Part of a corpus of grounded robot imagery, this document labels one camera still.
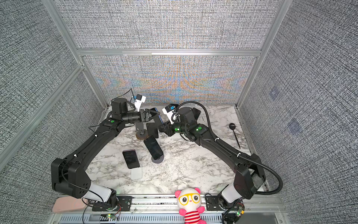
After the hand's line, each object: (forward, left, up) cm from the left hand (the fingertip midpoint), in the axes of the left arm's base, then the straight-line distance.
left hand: (157, 114), depth 75 cm
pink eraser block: (-34, +50, -29) cm, 67 cm away
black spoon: (+11, -53, -28) cm, 61 cm away
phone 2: (+14, +8, -33) cm, 36 cm away
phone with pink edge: (-16, +15, -17) cm, 28 cm away
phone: (-4, -1, +1) cm, 4 cm away
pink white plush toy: (-38, -15, -22) cm, 46 cm away
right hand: (-5, -1, -3) cm, 6 cm away
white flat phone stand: (-20, +15, -29) cm, 39 cm away
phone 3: (-9, +4, -19) cm, 22 cm away
